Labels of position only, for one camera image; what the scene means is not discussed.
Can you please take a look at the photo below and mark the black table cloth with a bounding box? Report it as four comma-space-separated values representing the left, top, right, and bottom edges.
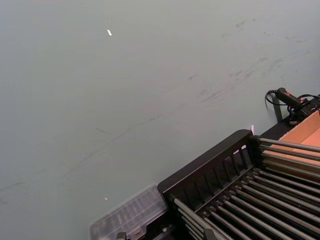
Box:
256, 116, 305, 142

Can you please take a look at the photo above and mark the black corded tool, red switch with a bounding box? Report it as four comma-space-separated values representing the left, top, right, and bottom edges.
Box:
264, 87, 320, 126

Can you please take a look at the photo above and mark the pale grey-green wall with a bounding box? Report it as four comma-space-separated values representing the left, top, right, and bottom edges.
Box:
0, 0, 320, 240

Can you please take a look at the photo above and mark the shallow brown cardboard tray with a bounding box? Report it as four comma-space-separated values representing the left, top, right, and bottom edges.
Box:
262, 109, 320, 176

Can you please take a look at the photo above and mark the clear plastic case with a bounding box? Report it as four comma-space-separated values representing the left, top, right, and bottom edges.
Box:
88, 184, 176, 240

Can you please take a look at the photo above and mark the black rack with steel bars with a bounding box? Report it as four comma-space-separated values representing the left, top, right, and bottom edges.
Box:
157, 129, 320, 240

